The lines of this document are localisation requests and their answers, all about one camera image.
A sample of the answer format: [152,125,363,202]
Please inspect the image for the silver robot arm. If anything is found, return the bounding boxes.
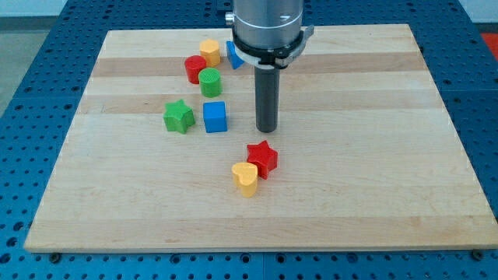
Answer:
[225,0,314,70]

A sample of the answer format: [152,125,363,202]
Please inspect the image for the red star block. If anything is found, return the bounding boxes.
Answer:
[247,140,279,180]

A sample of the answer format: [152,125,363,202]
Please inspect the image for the green star block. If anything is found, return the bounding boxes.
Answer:
[163,99,195,134]

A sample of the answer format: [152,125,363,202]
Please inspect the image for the yellow heart block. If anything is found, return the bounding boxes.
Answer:
[231,162,258,198]

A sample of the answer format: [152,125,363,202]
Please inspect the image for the blue cube block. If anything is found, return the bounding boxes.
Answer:
[203,101,227,133]

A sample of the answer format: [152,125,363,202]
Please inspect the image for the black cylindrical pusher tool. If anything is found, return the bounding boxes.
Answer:
[254,68,279,133]

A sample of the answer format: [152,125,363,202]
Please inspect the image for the green cylinder block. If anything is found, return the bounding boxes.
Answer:
[198,68,223,98]

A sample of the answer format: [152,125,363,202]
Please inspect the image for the blue triangle block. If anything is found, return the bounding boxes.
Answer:
[226,40,244,69]

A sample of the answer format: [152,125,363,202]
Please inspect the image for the wooden board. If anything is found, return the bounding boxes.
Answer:
[24,24,497,253]

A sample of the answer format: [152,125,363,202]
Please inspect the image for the red cylinder block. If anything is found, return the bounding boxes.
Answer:
[184,55,207,84]

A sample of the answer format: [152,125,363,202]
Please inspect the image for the yellow hexagon block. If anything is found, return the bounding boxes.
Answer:
[199,39,221,67]

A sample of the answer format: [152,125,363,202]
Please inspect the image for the blue perforated table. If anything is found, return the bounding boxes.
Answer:
[1,0,497,279]

